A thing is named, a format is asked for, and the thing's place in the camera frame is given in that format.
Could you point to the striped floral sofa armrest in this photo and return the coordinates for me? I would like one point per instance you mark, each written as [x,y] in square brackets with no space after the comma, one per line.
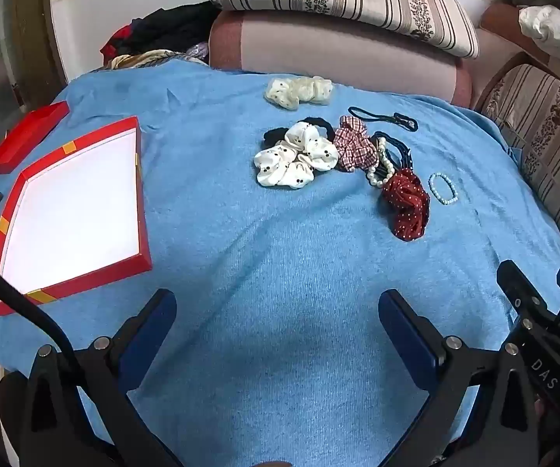
[547,121]

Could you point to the pink sofa cushion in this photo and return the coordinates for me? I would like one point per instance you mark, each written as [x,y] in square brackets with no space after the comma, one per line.
[333,58]

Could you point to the red cloth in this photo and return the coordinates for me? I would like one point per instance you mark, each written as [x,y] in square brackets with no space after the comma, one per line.
[114,44]

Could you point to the red box with white lining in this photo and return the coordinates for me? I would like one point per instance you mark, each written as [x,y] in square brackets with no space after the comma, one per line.
[76,214]

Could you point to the cream scrunchie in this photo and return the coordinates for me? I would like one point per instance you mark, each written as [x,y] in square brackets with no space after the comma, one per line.
[289,92]

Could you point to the brown sofa cushion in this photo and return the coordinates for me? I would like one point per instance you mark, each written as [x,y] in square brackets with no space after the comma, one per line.
[501,29]

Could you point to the white plastic bag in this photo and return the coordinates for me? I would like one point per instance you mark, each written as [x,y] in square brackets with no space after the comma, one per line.
[552,31]

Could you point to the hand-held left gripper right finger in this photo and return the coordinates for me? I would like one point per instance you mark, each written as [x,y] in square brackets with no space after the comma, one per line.
[406,335]

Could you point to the red polka dot scrunchie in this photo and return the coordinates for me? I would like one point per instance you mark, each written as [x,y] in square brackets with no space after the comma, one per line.
[409,204]

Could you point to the beige patterned scarf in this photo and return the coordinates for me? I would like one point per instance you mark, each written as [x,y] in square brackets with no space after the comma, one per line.
[148,57]

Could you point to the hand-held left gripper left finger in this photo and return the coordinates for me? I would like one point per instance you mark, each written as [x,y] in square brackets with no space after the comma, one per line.
[156,321]

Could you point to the black cloth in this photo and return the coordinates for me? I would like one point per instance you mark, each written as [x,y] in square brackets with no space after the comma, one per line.
[173,27]

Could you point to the blue blanket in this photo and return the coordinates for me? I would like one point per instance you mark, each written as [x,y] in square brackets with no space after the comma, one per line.
[260,253]

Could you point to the clear plastic wrapper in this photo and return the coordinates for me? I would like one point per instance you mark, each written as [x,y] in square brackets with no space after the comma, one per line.
[198,50]

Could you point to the red box lid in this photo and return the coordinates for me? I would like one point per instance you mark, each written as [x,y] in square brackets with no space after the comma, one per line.
[22,141]

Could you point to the red plaid scrunchie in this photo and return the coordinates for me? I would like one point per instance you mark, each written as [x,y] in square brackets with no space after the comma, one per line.
[355,146]

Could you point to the white cherry print scrunchie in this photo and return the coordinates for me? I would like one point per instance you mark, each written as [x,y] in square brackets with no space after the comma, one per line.
[285,160]

